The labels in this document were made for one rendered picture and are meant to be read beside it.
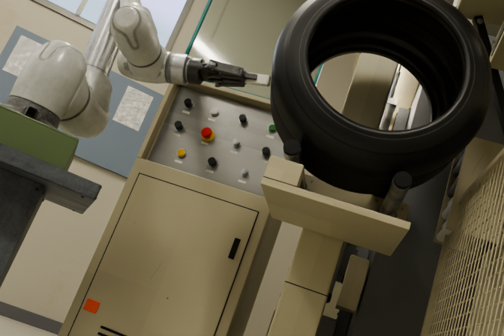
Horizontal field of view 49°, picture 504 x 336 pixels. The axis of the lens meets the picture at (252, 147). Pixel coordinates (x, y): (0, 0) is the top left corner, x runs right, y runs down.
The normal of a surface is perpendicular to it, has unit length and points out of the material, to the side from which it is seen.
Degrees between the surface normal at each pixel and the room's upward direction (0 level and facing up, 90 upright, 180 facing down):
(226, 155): 90
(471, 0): 180
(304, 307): 90
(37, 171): 90
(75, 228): 90
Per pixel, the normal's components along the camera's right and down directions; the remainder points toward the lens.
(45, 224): 0.35, -0.18
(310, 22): -0.17, -0.44
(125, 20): -0.06, -0.25
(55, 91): 0.62, 0.00
